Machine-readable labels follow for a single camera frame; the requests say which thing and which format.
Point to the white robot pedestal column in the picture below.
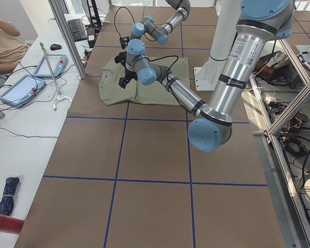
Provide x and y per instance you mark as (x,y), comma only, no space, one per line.
(228,12)

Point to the seated person beige shirt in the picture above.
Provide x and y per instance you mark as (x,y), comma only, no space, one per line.
(12,50)

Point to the aluminium frame rack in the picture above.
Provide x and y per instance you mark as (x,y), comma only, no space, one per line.
(280,111)

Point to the near blue teach pendant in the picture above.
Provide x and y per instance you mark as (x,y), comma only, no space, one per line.
(22,91)

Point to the black keyboard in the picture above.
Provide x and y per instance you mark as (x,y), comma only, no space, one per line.
(77,30)

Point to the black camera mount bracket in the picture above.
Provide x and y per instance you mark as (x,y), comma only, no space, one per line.
(121,58)

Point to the far blue teach pendant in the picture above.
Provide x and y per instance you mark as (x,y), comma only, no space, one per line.
(57,63)

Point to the brown box with white plug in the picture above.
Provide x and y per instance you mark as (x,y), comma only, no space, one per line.
(272,66)

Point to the aluminium frame post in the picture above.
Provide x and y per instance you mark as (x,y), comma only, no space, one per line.
(63,27)

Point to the red cylinder tube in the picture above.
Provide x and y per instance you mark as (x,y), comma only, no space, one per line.
(10,225)

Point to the black computer mouse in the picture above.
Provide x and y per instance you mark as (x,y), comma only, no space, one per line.
(55,47)

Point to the black power adapter with label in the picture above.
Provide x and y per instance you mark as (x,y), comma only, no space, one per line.
(91,37)

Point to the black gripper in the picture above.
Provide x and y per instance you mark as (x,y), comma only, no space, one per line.
(123,45)
(126,76)

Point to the white reacher grabber stick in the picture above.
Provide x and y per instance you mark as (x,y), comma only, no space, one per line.
(60,97)

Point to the folded dark blue umbrella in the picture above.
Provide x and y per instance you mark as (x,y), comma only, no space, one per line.
(7,201)

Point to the blue teach pendant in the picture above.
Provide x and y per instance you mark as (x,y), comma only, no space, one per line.
(57,63)
(22,91)

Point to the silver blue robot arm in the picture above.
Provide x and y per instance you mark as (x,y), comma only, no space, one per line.
(159,33)
(259,22)

